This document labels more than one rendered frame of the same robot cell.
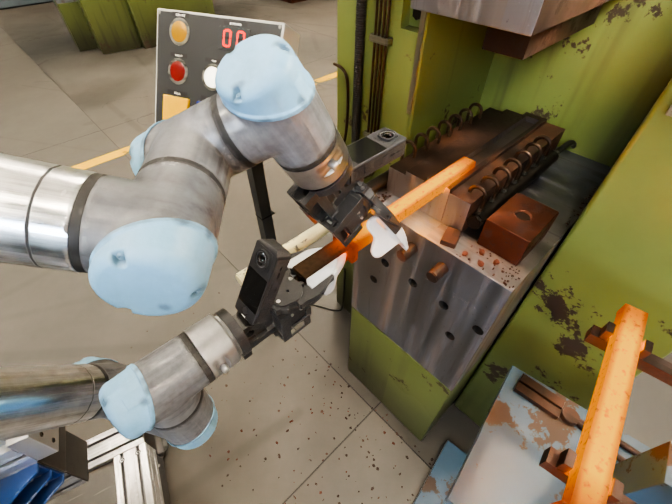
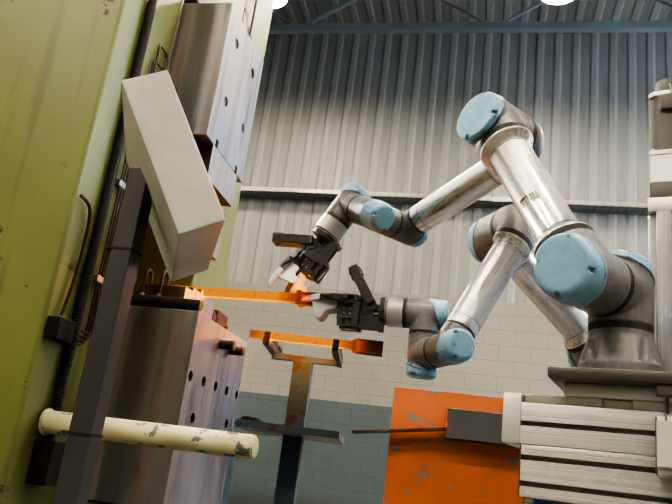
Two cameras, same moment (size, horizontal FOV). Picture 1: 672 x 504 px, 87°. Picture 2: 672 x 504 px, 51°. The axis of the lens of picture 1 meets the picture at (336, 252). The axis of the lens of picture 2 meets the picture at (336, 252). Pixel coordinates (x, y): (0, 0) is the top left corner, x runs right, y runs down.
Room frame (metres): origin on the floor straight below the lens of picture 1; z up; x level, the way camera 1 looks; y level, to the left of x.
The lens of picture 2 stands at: (1.32, 1.48, 0.59)
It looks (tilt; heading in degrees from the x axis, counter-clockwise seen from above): 17 degrees up; 236
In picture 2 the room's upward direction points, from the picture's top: 7 degrees clockwise
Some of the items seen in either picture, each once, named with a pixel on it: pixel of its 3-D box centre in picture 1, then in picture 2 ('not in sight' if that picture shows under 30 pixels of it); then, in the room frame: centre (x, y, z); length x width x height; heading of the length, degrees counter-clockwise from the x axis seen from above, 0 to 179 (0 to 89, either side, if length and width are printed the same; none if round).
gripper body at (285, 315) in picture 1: (266, 312); (361, 312); (0.28, 0.10, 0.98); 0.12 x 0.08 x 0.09; 133
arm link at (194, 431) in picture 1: (174, 409); (425, 354); (0.18, 0.23, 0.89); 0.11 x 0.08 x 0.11; 75
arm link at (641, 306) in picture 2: not in sight; (618, 291); (0.15, 0.72, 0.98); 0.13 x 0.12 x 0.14; 5
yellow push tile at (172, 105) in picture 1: (177, 112); not in sight; (0.86, 0.40, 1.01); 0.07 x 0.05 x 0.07; 68
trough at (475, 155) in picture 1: (492, 148); not in sight; (0.71, -0.35, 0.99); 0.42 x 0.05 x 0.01; 133
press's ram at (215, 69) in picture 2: not in sight; (174, 102); (0.70, -0.37, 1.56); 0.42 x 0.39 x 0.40; 133
